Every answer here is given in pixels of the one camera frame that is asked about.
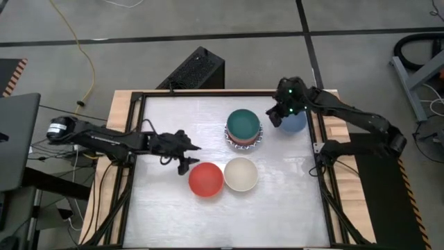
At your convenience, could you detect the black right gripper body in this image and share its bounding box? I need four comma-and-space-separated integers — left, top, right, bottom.
272, 76, 312, 116

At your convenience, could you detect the striped hazard mat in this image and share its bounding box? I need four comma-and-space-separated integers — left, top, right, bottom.
0, 58, 28, 98

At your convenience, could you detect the pink bowl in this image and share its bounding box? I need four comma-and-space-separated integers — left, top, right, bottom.
227, 125, 262, 144

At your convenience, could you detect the black mat with hazard stripes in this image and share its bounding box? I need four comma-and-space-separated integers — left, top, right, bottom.
348, 133, 433, 250

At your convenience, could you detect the red bowl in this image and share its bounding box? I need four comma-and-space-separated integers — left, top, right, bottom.
188, 162, 225, 198

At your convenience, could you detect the green bowl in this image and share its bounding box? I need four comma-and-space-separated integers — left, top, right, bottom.
226, 108, 261, 140

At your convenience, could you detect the black computer tower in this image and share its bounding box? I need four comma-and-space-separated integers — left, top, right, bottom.
155, 46, 225, 90

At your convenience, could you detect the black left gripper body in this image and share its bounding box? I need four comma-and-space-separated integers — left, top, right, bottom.
148, 129, 191, 160

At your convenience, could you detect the white cable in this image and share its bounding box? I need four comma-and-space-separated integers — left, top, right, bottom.
102, 0, 145, 9
419, 83, 444, 117
67, 145, 84, 232

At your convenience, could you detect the yellow cable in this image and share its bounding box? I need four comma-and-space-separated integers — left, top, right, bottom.
48, 0, 96, 115

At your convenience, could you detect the light blue bowl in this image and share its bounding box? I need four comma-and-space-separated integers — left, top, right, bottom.
279, 110, 308, 133

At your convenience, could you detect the grey laptop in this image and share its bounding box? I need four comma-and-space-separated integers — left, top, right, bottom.
0, 92, 42, 192

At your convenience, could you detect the black vacuum hose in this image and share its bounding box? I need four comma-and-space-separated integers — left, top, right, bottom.
393, 32, 444, 72

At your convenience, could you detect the grey metal stand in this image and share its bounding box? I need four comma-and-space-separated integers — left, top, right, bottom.
390, 50, 444, 122

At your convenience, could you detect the wooden table board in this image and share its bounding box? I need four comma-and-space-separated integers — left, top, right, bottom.
78, 89, 377, 246

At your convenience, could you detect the black table frame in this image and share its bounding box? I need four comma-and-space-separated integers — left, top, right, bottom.
88, 90, 374, 250

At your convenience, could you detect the white blue-patterned plate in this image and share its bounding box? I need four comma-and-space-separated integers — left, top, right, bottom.
223, 123, 264, 151

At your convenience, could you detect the cream bowl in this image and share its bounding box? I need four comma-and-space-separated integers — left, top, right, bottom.
223, 157, 259, 192

